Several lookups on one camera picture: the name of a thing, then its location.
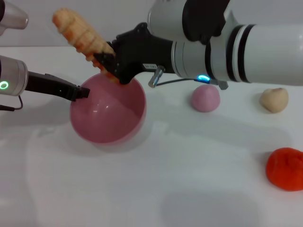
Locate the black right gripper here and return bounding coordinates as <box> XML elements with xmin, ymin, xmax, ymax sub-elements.
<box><xmin>93</xmin><ymin>22</ymin><xmax>175</xmax><ymax>85</ymax></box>

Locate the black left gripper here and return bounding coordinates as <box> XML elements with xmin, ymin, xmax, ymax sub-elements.
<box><xmin>24</xmin><ymin>71</ymin><xmax>91</xmax><ymax>102</ymax></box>

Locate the pink plastic bowl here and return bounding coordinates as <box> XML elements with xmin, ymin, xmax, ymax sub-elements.
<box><xmin>70</xmin><ymin>72</ymin><xmax>148</xmax><ymax>145</ymax></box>

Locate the long orange striped bread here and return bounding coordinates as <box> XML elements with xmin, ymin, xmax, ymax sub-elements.
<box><xmin>52</xmin><ymin>8</ymin><xmax>120</xmax><ymax>84</ymax></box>

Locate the round pink bun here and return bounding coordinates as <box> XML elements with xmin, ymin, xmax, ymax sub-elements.
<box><xmin>190</xmin><ymin>84</ymin><xmax>221</xmax><ymax>113</ymax></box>

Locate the beige knotted bun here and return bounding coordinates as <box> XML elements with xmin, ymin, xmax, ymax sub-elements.
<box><xmin>259</xmin><ymin>87</ymin><xmax>289</xmax><ymax>114</ymax></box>

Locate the red-orange lumpy fruit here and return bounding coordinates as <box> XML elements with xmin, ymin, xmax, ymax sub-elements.
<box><xmin>265</xmin><ymin>147</ymin><xmax>303</xmax><ymax>192</ymax></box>

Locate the left wrist cable with plug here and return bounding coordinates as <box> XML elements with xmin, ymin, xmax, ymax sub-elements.
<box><xmin>0</xmin><ymin>96</ymin><xmax>24</xmax><ymax>112</ymax></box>

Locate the right wrist camera housing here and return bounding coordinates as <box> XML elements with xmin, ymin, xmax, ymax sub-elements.
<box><xmin>147</xmin><ymin>0</ymin><xmax>234</xmax><ymax>45</ymax></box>

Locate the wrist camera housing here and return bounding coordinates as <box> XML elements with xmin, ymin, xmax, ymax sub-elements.
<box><xmin>147</xmin><ymin>0</ymin><xmax>234</xmax><ymax>45</ymax></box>
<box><xmin>0</xmin><ymin>0</ymin><xmax>29</xmax><ymax>36</ymax></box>

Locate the left wrist camera housing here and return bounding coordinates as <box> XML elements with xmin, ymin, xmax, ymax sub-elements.
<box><xmin>0</xmin><ymin>0</ymin><xmax>29</xmax><ymax>36</ymax></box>

